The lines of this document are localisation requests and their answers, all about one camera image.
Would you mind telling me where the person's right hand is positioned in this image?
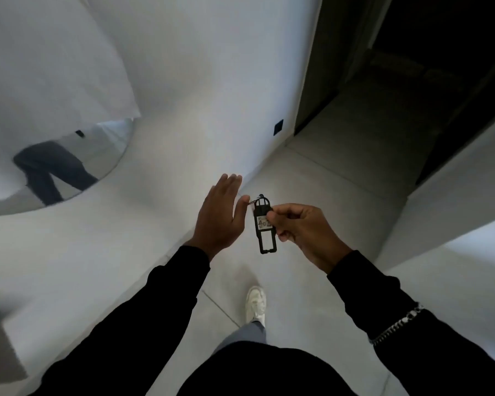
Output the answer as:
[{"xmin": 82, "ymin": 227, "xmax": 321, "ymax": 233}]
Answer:
[{"xmin": 266, "ymin": 203, "xmax": 352, "ymax": 274}]

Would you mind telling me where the black shirt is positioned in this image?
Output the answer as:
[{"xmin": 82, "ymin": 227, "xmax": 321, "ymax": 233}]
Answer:
[{"xmin": 177, "ymin": 341, "xmax": 357, "ymax": 396}]

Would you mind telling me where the silver chain bracelet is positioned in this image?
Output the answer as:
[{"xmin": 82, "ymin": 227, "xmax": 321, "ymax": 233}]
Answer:
[{"xmin": 369, "ymin": 304, "xmax": 425, "ymax": 347}]

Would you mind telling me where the white sneaker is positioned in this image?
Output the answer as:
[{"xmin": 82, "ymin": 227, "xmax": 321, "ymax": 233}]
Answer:
[{"xmin": 245, "ymin": 285, "xmax": 268, "ymax": 328}]

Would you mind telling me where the person's left forearm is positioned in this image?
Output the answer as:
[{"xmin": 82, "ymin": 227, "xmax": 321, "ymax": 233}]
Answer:
[{"xmin": 31, "ymin": 245, "xmax": 211, "ymax": 396}]

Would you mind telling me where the person's left hand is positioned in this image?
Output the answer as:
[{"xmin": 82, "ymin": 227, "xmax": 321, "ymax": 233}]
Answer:
[{"xmin": 184, "ymin": 174, "xmax": 251, "ymax": 261}]

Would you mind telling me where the grey trouser leg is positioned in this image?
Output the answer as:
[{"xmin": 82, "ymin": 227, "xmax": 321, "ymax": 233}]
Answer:
[{"xmin": 212, "ymin": 321, "xmax": 267, "ymax": 355}]

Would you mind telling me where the black plastic key tag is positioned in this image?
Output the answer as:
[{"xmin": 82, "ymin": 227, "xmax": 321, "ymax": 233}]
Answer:
[{"xmin": 252, "ymin": 195, "xmax": 278, "ymax": 255}]

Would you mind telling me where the round wall mirror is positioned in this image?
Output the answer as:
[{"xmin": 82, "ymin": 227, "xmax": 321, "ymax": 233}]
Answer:
[{"xmin": 0, "ymin": 117, "xmax": 136, "ymax": 217}]

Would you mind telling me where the person's right forearm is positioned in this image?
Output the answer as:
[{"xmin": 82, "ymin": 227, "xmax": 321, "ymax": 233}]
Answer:
[{"xmin": 327, "ymin": 250, "xmax": 495, "ymax": 396}]

